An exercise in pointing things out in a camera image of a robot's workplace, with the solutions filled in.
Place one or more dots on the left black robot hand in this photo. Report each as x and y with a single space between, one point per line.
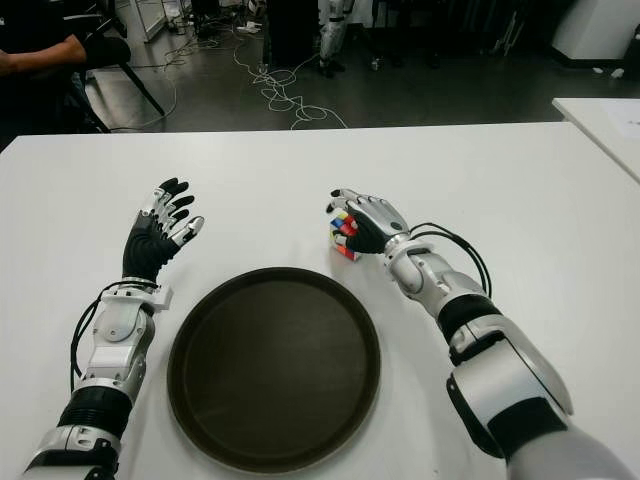
145 245

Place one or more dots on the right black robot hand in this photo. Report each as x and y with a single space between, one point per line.
380 225

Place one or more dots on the multicoloured Rubik's cube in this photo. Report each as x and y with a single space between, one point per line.
347 252

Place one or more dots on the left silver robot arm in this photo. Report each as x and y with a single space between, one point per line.
117 320

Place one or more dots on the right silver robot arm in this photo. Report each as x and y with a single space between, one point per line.
510 370

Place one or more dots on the dark brown round plate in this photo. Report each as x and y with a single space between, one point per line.
274 370

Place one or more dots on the small white floor object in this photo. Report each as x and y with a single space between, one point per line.
376 63

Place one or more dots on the silver humanoid robot legs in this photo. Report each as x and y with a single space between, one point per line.
331 35

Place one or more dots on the black office chair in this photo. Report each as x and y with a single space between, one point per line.
107 50

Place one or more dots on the black cabinet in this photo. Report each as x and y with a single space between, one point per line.
292 30

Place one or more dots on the white board panel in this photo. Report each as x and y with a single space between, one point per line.
145 20

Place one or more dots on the grey folded tripod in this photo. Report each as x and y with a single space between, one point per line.
505 35

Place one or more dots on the white power strip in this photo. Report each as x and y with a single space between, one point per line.
247 27

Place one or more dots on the seated person in black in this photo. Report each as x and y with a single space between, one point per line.
30 30

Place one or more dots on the white side table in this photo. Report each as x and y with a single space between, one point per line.
610 130

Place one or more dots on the white machine base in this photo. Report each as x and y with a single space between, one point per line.
595 25

